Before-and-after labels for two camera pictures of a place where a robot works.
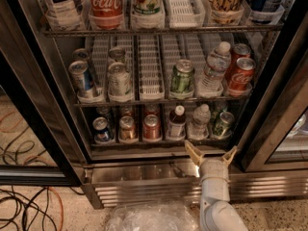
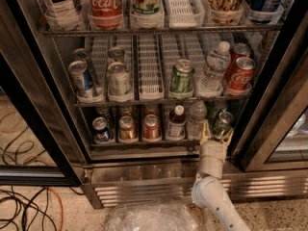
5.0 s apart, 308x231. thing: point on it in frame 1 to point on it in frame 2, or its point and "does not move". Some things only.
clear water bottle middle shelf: (218, 65) does not move
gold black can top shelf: (225, 2) does not move
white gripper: (214, 169) to (213, 148)
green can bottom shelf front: (221, 124) does not move
